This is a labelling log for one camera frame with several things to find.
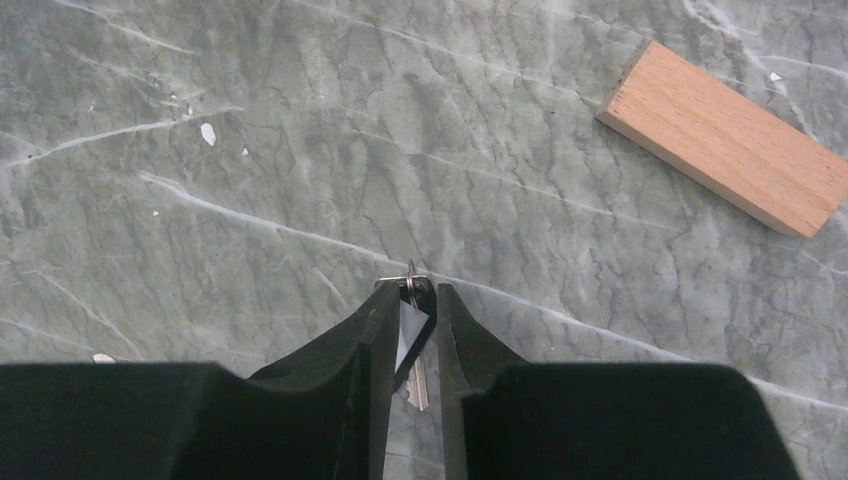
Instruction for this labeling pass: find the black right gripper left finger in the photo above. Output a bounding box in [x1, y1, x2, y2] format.
[248, 283, 400, 479]

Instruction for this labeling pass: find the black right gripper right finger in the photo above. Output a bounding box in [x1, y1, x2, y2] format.
[436, 283, 527, 479]

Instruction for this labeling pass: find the black key tag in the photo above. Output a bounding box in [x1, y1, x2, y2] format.
[374, 260, 437, 411]

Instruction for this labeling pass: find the small wooden block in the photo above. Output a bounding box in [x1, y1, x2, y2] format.
[595, 40, 847, 238]

